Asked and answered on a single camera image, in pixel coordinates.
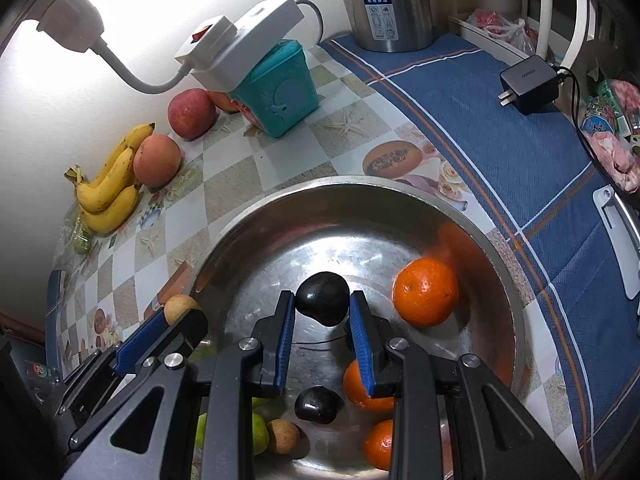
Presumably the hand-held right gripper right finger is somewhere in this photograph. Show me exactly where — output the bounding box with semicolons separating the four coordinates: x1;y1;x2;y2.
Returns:
348;290;583;480

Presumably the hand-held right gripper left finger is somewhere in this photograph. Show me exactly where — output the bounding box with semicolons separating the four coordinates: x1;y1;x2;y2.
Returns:
62;290;297;480

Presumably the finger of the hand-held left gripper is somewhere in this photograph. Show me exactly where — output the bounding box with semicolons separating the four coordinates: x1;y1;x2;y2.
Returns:
65;307;209;453
59;345;122;413

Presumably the brown longan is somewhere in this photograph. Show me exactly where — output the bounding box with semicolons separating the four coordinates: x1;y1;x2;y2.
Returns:
164;294;202;326
266;419;302;455

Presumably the small black plum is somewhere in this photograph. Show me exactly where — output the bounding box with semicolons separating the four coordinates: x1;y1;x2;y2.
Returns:
295;271;351;327

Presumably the orange mandarin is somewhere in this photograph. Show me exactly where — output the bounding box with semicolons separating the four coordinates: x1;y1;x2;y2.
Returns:
343;358;396;413
392;257;460;328
362;419;396;472

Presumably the large green jujube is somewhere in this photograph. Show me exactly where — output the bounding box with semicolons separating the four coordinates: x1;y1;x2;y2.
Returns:
196;411;271;457

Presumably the round stainless steel basin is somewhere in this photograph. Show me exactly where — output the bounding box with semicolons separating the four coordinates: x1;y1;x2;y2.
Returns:
187;175;526;480

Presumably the clear plastic container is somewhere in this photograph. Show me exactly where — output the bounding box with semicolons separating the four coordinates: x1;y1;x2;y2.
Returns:
25;360;61;396

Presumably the clear bag of green produce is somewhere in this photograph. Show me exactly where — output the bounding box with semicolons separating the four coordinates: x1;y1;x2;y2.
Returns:
52;210;98;271

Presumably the yellow banana bunch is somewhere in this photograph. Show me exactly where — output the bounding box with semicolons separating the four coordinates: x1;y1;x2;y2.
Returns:
64;122;156;235

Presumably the red apple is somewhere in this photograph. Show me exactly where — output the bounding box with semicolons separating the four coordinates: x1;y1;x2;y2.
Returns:
207;90;241;115
167;88;219;141
133;134;183;187

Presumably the teal plastic box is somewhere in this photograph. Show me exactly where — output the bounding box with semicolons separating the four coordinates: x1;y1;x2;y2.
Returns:
227;39;321;138

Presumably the black power adapter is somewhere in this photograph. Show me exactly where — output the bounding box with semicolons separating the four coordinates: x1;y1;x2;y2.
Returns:
498;56;561;116

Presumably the pink printed bag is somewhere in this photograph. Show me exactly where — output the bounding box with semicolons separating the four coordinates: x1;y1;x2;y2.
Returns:
580;67;640;196

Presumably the white plastic bag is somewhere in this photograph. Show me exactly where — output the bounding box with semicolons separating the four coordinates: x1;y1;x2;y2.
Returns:
465;8;540;56

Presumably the white plastic handle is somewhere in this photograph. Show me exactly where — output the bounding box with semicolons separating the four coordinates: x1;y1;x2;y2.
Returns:
592;185;640;302

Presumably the grey power cable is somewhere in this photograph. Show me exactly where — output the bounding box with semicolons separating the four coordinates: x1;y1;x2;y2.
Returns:
295;0;324;46

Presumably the black adapter cable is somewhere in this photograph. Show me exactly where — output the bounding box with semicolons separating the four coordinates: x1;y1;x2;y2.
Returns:
552;65;601;161

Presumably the white tubular frame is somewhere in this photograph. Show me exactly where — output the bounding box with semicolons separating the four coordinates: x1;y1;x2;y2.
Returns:
450;0;606;68

